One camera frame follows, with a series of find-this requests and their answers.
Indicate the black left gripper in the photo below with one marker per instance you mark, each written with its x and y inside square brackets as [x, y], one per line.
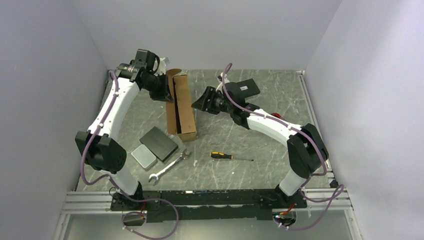
[164, 94]

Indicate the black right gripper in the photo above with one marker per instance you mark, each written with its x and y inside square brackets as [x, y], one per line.
[203, 103]

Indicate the brown cardboard express box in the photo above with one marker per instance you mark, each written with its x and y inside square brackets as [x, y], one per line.
[179, 113]

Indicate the red handled box cutter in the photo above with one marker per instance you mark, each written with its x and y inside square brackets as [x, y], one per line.
[277, 116]

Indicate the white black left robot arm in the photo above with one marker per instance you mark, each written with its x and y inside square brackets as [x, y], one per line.
[102, 157]

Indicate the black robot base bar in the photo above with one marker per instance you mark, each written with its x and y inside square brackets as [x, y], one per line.
[169, 205]

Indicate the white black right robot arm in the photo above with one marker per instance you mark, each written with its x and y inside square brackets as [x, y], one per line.
[305, 147]

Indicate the black flat box with label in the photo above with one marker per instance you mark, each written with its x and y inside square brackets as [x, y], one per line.
[241, 90]

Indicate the dark grey flat slab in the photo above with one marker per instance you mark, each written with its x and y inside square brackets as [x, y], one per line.
[159, 143]

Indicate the silver open-end wrench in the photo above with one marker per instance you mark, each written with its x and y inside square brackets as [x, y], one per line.
[155, 177]

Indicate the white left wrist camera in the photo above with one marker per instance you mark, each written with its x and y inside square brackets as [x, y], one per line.
[160, 66]

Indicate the yellow black handled screwdriver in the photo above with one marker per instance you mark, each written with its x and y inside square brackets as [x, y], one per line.
[224, 156]

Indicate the aluminium table edge rail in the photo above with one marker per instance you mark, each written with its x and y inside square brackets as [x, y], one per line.
[330, 173]

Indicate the front aluminium frame rail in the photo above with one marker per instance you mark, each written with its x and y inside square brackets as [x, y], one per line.
[81, 203]

